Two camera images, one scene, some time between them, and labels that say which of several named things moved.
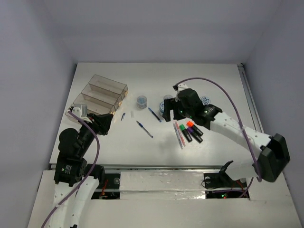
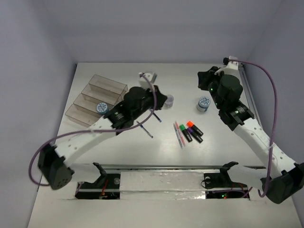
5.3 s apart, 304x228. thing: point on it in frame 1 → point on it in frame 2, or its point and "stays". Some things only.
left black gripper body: (99, 121) → (157, 99)
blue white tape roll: (205, 100) stays
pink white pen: (178, 136) stays
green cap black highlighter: (186, 133) stays
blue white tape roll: (161, 109) → (101, 108)
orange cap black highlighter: (191, 124) stays
